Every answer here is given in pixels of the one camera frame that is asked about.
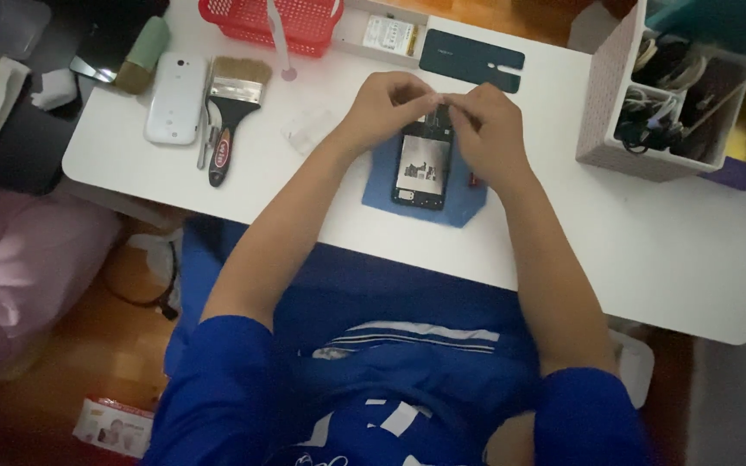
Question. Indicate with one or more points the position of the teal container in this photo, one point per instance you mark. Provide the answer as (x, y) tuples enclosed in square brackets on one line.
[(716, 22)]

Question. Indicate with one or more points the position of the white smartphone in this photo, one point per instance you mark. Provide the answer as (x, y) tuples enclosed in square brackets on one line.
[(176, 97)]

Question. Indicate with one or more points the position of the dark green phone back cover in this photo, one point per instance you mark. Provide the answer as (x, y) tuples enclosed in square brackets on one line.
[(470, 59)]

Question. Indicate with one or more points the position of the person's left hand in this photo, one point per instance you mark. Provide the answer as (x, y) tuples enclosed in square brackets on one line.
[(379, 110)]

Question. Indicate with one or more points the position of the white shallow tray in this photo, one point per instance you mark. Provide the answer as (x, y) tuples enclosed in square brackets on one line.
[(353, 32)]

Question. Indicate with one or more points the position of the opened black smartphone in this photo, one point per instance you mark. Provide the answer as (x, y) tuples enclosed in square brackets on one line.
[(421, 171)]

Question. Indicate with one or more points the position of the person's right fingers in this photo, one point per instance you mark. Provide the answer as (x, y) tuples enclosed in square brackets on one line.
[(462, 110)]

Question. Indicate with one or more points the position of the purple box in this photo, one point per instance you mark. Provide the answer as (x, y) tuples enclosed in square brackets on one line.
[(742, 173)]

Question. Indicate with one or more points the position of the pink cushion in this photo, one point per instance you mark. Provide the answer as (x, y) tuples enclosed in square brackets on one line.
[(20, 272)]

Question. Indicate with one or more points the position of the blue shirt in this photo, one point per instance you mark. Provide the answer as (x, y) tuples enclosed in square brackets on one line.
[(321, 408)]

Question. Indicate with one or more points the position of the crumpled white tissue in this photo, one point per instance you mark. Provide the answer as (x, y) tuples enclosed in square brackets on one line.
[(55, 89)]

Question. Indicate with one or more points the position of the white phone battery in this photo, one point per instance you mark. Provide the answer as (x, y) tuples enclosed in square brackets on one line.
[(389, 33)]

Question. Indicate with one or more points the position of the black tablet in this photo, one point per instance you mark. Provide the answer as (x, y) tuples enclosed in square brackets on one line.
[(104, 39)]

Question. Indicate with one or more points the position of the person's left fingers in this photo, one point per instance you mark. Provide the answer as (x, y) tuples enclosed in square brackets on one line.
[(419, 97)]

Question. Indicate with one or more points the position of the blue work mat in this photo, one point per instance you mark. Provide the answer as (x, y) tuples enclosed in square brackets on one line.
[(379, 187)]

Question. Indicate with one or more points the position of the person's right hand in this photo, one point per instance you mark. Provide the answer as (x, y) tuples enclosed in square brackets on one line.
[(493, 133)]

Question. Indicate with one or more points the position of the white printed packet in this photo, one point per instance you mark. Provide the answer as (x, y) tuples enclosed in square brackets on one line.
[(114, 427)]

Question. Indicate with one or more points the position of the metal tweezers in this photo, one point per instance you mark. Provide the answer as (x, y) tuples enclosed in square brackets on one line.
[(203, 139)]

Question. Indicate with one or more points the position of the red plastic basket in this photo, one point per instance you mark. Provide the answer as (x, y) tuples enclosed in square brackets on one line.
[(276, 21)]

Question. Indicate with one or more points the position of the pale pink stand tool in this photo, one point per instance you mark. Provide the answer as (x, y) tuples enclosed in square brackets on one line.
[(280, 45)]

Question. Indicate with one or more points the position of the small red item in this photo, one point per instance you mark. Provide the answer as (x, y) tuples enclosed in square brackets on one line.
[(474, 180)]

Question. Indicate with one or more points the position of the clear plastic piece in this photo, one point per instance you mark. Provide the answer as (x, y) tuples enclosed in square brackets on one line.
[(308, 129)]

